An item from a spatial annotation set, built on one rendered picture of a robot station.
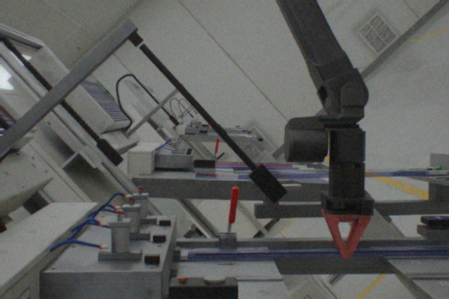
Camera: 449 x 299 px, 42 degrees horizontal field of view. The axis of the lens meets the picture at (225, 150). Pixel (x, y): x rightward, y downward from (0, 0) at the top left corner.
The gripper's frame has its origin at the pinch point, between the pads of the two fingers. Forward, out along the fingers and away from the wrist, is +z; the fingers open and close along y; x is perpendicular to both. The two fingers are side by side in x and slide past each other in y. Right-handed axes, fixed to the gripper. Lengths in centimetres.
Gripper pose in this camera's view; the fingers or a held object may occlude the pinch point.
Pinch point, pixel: (344, 251)
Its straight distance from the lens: 96.9
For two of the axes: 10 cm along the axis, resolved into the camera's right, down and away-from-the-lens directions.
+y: 0.3, 0.6, -10.0
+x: 10.0, 0.1, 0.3
